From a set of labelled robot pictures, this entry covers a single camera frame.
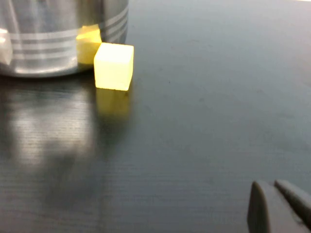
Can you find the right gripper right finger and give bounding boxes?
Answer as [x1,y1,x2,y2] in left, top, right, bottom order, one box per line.
[274,179,311,231]

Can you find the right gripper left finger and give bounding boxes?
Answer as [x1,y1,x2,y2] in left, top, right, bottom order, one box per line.
[247,181,311,233]

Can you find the yellow foam cube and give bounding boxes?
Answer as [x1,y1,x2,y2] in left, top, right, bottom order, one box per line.
[93,42,135,92]

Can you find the stainless steel pot black handles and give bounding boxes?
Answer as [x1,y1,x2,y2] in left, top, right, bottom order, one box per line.
[0,0,129,78]

